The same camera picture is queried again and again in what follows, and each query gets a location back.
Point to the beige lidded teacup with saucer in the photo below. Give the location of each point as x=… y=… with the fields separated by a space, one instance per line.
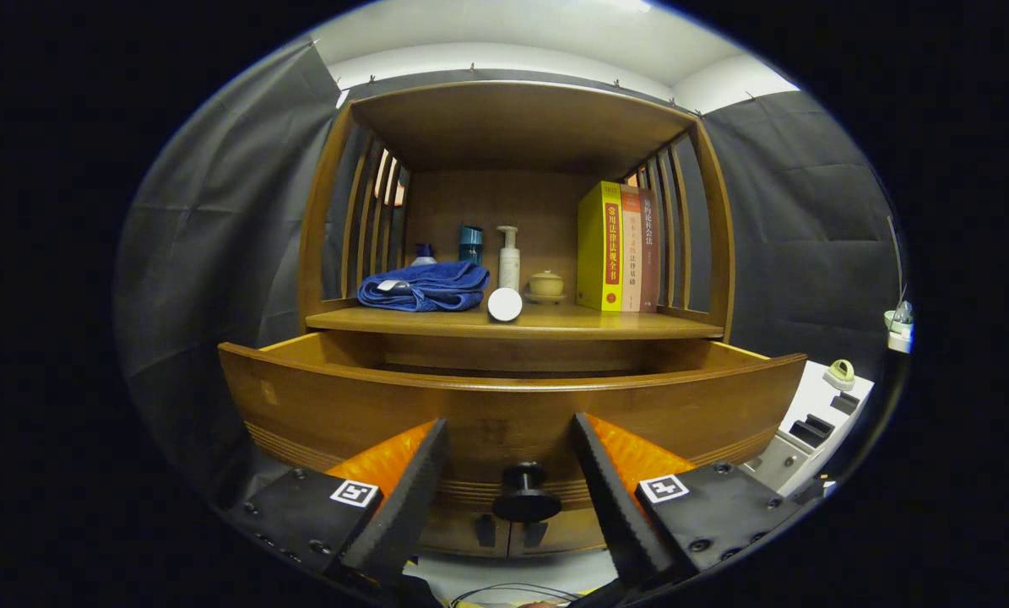
x=546 y=284

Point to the white pump bottle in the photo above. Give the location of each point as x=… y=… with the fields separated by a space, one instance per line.
x=509 y=266

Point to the blue folded towel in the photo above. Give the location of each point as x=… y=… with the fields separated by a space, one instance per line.
x=436 y=283

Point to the white and green tube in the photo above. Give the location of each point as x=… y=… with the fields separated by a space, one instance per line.
x=505 y=305

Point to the small black box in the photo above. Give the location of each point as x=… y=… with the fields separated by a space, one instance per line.
x=811 y=430
x=845 y=402

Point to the brown book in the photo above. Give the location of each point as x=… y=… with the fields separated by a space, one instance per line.
x=649 y=253

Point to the white side table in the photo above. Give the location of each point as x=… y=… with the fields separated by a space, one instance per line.
x=901 y=344

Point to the yellow book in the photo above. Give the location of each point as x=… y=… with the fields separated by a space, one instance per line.
x=597 y=253

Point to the wooden countertop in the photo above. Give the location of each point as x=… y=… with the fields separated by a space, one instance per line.
x=605 y=319

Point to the wooden drawer with black knob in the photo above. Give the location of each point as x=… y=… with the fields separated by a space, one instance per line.
x=487 y=405

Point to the teal cylindrical jar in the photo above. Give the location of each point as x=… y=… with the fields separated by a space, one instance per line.
x=470 y=245

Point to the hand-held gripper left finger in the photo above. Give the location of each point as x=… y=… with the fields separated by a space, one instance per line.
x=403 y=507

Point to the small green tape dispenser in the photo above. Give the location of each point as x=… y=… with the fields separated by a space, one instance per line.
x=840 y=376

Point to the small blue white bottle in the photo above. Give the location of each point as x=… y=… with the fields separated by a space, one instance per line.
x=424 y=253

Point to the wooden cabinet with slatted shelf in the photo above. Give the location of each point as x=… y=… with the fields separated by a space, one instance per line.
x=521 y=127

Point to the wooden cabinet door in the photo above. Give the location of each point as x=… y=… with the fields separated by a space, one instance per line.
x=563 y=528
x=462 y=532

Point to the white drawer cabinet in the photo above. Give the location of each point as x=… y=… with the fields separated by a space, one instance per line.
x=816 y=390

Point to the orange and white book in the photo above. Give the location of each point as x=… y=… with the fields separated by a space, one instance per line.
x=631 y=253

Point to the white round bowl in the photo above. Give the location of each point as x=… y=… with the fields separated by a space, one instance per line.
x=898 y=321

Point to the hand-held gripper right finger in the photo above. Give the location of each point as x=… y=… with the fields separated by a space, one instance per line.
x=618 y=507

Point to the black backdrop cloth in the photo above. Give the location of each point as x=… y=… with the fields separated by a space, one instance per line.
x=217 y=253

